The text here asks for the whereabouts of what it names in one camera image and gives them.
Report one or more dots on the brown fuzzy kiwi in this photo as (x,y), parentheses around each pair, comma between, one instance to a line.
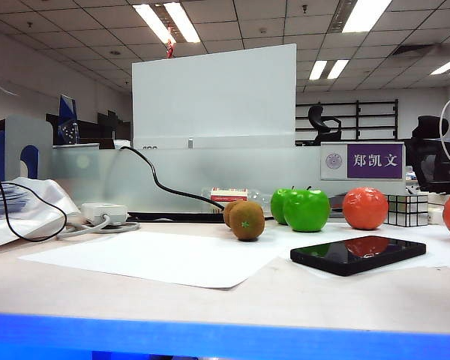
(247,222)
(229,213)

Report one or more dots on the green apple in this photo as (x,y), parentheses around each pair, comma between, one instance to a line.
(306,212)
(278,206)

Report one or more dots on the clear bottle with red label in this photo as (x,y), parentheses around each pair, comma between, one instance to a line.
(228,195)

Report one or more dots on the frosted glass desk partition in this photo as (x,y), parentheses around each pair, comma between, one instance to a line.
(247,168)

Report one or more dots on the white board panel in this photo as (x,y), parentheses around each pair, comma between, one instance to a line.
(210,97)

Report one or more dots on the white paper sheet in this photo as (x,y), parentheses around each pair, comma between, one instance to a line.
(315,239)
(153,258)

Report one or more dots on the small black office chair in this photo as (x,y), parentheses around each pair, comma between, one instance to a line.
(317,116)

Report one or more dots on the white power adapter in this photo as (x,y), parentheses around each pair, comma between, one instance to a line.
(101,210)

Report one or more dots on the dark computer monitors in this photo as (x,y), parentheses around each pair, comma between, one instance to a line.
(105,123)

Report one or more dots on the black smartphone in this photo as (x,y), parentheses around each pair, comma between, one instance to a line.
(337,258)

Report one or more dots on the red hanging ornament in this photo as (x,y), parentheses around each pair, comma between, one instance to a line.
(170,50)

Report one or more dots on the recessed ceiling light fixture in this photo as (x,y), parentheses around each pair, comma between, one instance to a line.
(318,69)
(183,22)
(448,65)
(365,17)

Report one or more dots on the black shelf rack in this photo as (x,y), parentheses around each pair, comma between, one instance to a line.
(358,112)

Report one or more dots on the purple and white name plate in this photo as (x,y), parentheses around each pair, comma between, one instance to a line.
(375,161)

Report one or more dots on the blue crystal trophy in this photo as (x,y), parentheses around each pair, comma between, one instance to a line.
(68,122)

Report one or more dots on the white plastic bag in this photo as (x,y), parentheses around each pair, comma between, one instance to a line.
(48,198)

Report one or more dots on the silver mirror puzzle cube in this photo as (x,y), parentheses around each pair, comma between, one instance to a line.
(408,210)

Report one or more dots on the grey metal bookend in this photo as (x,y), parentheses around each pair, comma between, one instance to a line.
(22,131)

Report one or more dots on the large black office chair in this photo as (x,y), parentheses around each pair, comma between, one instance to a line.
(431,129)

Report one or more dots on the small white box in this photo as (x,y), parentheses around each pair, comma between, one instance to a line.
(436,216)

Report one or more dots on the stack of printed papers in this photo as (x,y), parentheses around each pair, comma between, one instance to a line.
(3,202)

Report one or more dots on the ceiling air vent grille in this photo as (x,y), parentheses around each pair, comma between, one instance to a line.
(414,50)

